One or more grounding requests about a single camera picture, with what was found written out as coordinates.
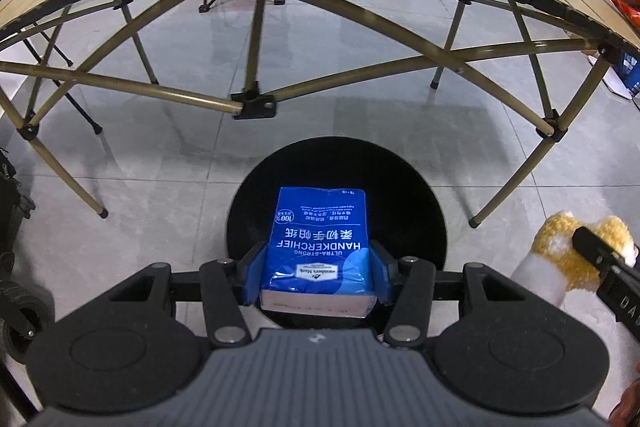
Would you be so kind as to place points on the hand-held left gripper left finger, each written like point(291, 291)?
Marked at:
point(252, 274)

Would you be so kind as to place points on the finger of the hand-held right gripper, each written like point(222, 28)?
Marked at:
point(595, 244)

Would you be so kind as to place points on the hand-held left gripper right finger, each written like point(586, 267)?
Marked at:
point(384, 277)

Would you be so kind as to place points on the white and yellow plush alpaca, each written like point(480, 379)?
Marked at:
point(555, 239)

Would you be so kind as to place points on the black round trash bin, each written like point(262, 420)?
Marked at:
point(250, 207)

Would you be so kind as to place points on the blue tissue packet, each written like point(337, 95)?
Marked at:
point(317, 227)

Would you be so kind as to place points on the blue box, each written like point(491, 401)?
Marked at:
point(631, 74)

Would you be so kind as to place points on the black wheeled cart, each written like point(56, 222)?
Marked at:
point(20, 307)

